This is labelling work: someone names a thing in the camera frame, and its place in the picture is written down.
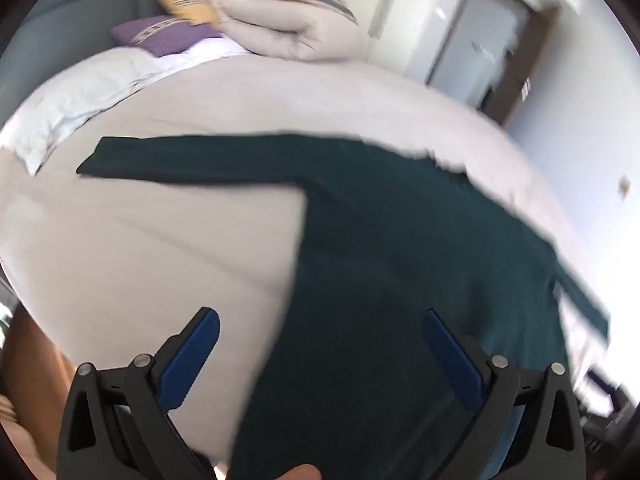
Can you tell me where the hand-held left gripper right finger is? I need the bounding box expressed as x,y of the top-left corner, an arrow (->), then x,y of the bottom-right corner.
422,309 -> 586,480

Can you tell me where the person's left hand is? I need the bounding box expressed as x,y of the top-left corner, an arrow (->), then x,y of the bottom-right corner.
278,464 -> 322,480

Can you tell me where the yellow pillow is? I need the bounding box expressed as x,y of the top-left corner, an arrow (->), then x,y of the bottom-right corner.
151,0 -> 222,29

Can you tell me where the grey door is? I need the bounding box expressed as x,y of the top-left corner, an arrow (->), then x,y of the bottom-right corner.
424,0 -> 560,127

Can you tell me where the purple pillow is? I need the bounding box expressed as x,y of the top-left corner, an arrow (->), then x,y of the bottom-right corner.
110,15 -> 224,59

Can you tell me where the white pillow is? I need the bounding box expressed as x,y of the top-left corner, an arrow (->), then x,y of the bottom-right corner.
0,47 -> 168,177

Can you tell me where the bed with white sheet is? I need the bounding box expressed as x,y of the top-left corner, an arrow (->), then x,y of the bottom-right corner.
0,45 -> 601,466

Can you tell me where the dark object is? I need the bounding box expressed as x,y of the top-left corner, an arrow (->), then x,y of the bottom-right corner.
577,367 -> 640,453

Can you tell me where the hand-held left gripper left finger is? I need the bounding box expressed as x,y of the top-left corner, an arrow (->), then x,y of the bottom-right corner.
57,306 -> 223,480

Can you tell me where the dark green sweater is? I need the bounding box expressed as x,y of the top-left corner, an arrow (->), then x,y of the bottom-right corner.
76,132 -> 611,480

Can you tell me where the folded beige duvet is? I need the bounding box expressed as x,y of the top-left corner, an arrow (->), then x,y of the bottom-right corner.
210,0 -> 369,63

